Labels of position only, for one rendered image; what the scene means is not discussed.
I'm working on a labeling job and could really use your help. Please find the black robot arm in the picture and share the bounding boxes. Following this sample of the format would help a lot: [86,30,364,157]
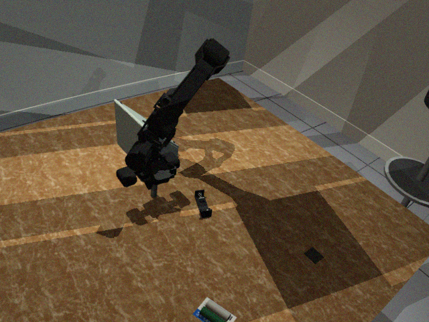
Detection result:
[125,38,231,185]

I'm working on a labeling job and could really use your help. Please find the grey cylindrical battery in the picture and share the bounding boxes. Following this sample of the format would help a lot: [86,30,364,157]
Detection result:
[151,184,158,198]

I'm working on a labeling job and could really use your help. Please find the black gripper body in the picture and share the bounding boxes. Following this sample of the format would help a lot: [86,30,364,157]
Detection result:
[116,151,180,187]

